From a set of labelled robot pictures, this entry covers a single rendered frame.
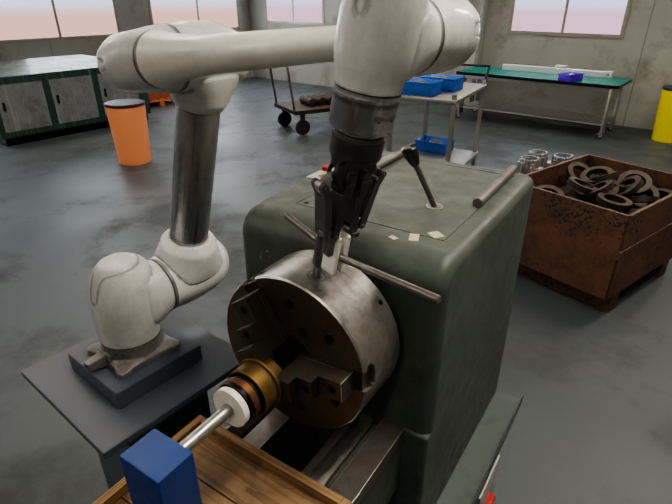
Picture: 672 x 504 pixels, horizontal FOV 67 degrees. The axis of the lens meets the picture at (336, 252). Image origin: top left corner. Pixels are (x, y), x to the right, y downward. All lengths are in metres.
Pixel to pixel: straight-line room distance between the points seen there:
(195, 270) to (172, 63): 0.63
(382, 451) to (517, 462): 1.28
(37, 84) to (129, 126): 1.93
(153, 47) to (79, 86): 6.77
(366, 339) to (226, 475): 0.37
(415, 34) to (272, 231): 0.55
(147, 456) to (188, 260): 0.71
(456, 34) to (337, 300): 0.43
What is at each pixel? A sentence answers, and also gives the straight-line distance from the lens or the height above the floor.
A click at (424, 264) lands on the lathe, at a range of 0.90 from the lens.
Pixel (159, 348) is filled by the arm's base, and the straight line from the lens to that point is 1.45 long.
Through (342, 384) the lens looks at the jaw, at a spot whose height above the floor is 1.11.
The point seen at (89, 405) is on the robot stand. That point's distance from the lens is 1.45.
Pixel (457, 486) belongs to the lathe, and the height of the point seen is 0.54.
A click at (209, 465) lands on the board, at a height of 0.88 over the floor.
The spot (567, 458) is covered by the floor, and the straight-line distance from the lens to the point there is 2.38.
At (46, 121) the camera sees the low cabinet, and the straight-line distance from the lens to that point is 7.59.
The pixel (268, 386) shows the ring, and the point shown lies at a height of 1.10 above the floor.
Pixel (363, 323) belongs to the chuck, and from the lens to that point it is 0.84.
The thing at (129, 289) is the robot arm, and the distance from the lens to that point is 1.33.
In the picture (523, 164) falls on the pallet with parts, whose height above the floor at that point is 0.30.
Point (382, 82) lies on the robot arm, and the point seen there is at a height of 1.57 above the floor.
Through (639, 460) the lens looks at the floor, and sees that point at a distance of 2.50.
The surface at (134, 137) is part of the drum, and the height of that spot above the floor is 0.31.
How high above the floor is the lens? 1.66
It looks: 27 degrees down
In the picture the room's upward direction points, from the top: straight up
